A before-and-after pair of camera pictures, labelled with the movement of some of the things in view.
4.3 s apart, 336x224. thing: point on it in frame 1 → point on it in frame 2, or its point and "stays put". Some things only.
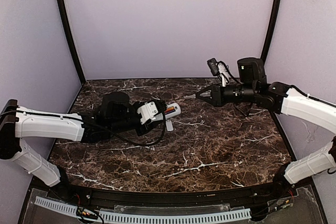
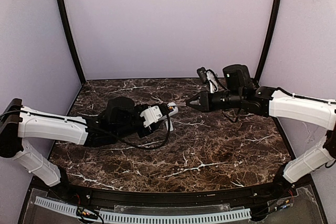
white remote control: x=172 y=109 stays put
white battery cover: x=169 y=125 stays put
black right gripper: x=216 y=95 → x=206 y=101
